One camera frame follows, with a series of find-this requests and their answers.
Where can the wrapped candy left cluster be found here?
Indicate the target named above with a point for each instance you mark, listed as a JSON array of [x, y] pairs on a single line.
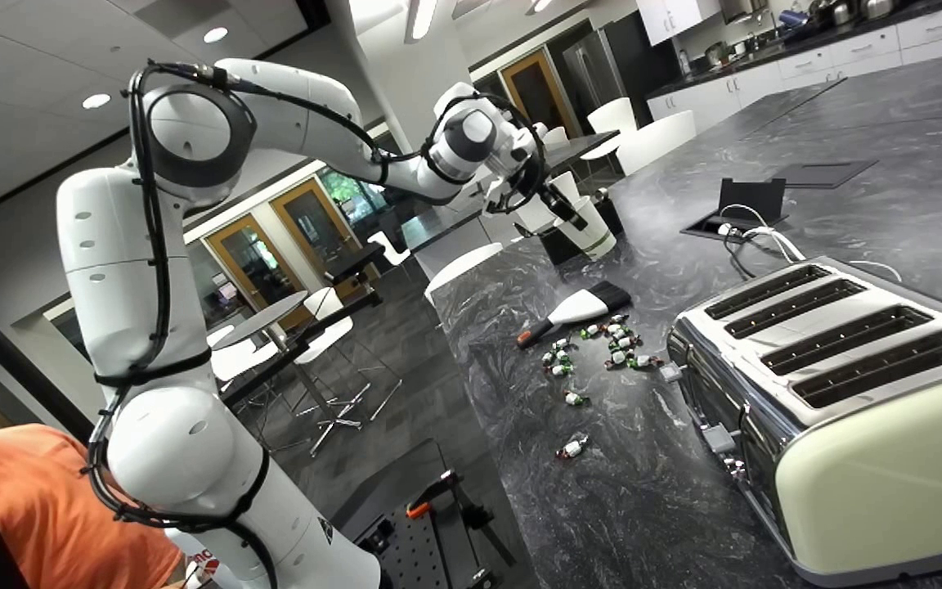
[[560, 359]]

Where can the black clamp tool with orange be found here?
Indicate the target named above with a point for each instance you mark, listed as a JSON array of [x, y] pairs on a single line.
[[428, 545]]

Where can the cream four-slot toaster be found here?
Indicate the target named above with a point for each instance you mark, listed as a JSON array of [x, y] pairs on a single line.
[[818, 390]]

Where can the person in orange shirt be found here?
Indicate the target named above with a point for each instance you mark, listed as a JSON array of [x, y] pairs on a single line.
[[60, 535]]

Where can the wrapped candy near front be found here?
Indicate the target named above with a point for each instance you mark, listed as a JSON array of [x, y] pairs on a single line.
[[574, 446]]

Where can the white round table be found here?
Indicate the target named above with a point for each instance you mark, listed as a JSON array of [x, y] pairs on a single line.
[[260, 320]]

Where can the white paper cup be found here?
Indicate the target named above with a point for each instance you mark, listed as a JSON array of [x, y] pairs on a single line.
[[586, 232]]

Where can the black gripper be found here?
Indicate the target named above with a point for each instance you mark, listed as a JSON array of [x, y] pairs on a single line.
[[542, 200]]

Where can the wrapped candy middle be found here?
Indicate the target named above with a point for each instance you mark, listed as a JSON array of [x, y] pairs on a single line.
[[574, 401]]

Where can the black power outlet box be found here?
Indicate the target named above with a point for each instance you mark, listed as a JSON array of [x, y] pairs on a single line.
[[743, 203]]

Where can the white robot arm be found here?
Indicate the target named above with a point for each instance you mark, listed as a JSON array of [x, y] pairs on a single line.
[[163, 446]]

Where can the wrapped candy by toaster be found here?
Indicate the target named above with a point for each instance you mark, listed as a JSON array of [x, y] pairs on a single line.
[[644, 361]]

